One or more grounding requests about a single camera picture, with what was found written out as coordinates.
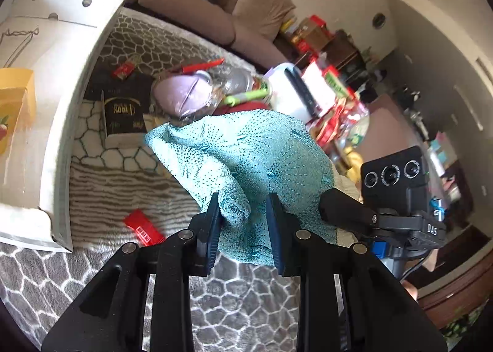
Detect red pouch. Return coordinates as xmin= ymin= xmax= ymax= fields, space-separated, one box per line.
xmin=213 ymin=101 xmax=271 ymax=116

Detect clear jar yellow lid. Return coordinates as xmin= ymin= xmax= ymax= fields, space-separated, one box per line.
xmin=1 ymin=67 xmax=37 ymax=154

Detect bananas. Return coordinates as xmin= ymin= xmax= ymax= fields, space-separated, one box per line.
xmin=342 ymin=146 xmax=364 ymax=183

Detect white appliance with black handle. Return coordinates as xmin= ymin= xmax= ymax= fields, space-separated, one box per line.
xmin=265 ymin=63 xmax=321 ymax=123

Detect green marker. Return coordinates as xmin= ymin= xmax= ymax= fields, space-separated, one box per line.
xmin=222 ymin=88 xmax=269 ymax=107

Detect white cardboard box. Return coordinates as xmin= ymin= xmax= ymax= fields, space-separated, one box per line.
xmin=1 ymin=0 xmax=125 ymax=253

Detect purple pouch in bag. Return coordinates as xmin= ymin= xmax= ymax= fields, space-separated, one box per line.
xmin=152 ymin=70 xmax=213 ymax=119

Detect red candy wrapper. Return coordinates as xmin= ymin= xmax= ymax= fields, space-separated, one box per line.
xmin=124 ymin=209 xmax=165 ymax=246

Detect metal wire whisk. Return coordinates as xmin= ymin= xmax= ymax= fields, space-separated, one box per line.
xmin=0 ymin=26 xmax=42 ymax=68

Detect black camera module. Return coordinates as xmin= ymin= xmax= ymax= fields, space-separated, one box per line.
xmin=361 ymin=146 xmax=445 ymax=222

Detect small red packet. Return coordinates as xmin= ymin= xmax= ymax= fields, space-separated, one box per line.
xmin=112 ymin=61 xmax=136 ymax=80

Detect red pen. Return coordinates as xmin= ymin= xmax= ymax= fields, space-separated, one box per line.
xmin=178 ymin=59 xmax=225 ymax=74

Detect person's right hand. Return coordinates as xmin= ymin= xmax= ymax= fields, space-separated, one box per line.
xmin=402 ymin=247 xmax=441 ymax=301

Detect teal knitted towel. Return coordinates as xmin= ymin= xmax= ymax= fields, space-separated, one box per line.
xmin=145 ymin=109 xmax=360 ymax=266

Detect black booklet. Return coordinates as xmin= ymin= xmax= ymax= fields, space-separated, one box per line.
xmin=101 ymin=89 xmax=147 ymax=148

